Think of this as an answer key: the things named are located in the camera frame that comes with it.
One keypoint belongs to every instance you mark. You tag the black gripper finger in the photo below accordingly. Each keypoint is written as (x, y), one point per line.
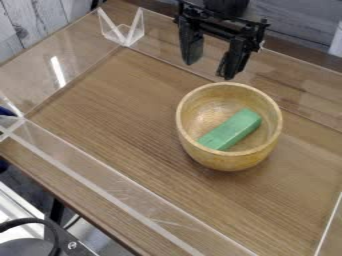
(234, 59)
(191, 42)

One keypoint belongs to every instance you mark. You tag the black metal bracket with screw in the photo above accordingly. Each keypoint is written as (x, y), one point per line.
(70, 245)

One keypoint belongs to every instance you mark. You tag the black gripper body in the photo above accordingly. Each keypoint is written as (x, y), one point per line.
(226, 19)

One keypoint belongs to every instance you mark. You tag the blue object left edge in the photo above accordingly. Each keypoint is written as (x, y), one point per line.
(7, 112)

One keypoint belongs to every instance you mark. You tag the brown wooden bowl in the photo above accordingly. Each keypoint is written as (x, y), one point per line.
(205, 108)

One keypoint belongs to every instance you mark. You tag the green rectangular block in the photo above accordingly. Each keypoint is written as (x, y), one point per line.
(231, 131)

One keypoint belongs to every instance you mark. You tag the black table leg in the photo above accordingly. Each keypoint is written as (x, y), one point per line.
(56, 212)

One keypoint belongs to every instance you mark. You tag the clear acrylic enclosure wall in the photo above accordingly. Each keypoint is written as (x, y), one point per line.
(94, 92)

